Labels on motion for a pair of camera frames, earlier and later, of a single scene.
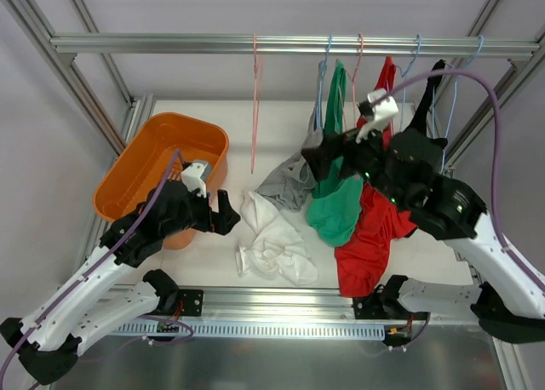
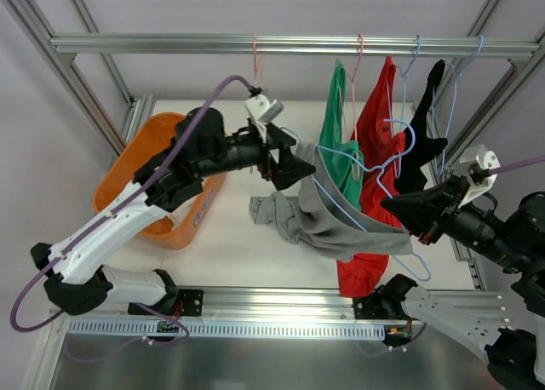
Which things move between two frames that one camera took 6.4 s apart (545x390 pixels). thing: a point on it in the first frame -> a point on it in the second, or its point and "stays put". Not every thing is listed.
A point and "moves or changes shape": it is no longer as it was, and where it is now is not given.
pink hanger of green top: x=352 y=79 stays put
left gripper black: x=209 y=217 -> x=269 y=157
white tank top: x=278 y=245 moves or changes shape
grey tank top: x=295 y=185 moves or changes shape
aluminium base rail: x=261 y=304 stays put
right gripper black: x=344 y=154 -> x=437 y=219
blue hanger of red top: x=403 y=76 stays put
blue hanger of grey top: x=322 y=70 -> x=379 y=169
